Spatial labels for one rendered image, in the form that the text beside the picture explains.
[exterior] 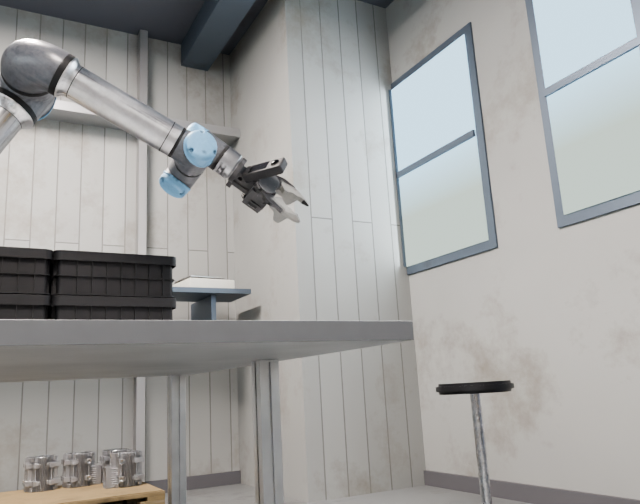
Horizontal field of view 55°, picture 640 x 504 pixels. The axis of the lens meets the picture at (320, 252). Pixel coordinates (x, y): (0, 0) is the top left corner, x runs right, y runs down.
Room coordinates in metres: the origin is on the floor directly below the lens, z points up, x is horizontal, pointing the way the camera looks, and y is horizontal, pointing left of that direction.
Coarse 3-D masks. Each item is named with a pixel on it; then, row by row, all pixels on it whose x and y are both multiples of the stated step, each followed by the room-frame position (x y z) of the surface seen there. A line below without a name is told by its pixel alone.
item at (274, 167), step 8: (272, 160) 1.47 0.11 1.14; (280, 160) 1.45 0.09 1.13; (248, 168) 1.49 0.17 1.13; (256, 168) 1.47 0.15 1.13; (264, 168) 1.45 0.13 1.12; (272, 168) 1.44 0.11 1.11; (280, 168) 1.44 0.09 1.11; (248, 176) 1.48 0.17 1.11; (256, 176) 1.47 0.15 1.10; (264, 176) 1.47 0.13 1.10
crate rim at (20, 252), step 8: (0, 248) 1.36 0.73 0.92; (8, 248) 1.37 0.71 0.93; (16, 248) 1.38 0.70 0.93; (24, 248) 1.39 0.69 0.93; (32, 248) 1.39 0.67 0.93; (0, 256) 1.36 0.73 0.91; (8, 256) 1.37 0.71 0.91; (16, 256) 1.38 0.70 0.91; (24, 256) 1.39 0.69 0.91; (32, 256) 1.39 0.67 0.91; (40, 256) 1.40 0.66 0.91; (48, 256) 1.41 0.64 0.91
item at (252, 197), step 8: (240, 168) 1.46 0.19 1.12; (232, 176) 1.47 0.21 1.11; (240, 176) 1.49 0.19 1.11; (272, 176) 1.52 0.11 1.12; (232, 184) 1.52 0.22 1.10; (240, 184) 1.52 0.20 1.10; (248, 184) 1.51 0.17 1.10; (256, 184) 1.48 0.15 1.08; (264, 184) 1.49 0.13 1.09; (272, 184) 1.50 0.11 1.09; (248, 192) 1.52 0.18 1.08; (256, 192) 1.50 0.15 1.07; (272, 192) 1.49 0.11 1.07; (248, 200) 1.52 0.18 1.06; (256, 200) 1.52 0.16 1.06; (256, 208) 1.54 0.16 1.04
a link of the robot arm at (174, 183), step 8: (168, 168) 1.40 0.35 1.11; (176, 168) 1.36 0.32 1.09; (168, 176) 1.39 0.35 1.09; (176, 176) 1.38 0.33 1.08; (184, 176) 1.37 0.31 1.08; (160, 184) 1.42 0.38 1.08; (168, 184) 1.40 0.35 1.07; (176, 184) 1.39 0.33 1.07; (184, 184) 1.40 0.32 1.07; (192, 184) 1.43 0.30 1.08; (168, 192) 1.44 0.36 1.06; (176, 192) 1.42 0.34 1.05; (184, 192) 1.42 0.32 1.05
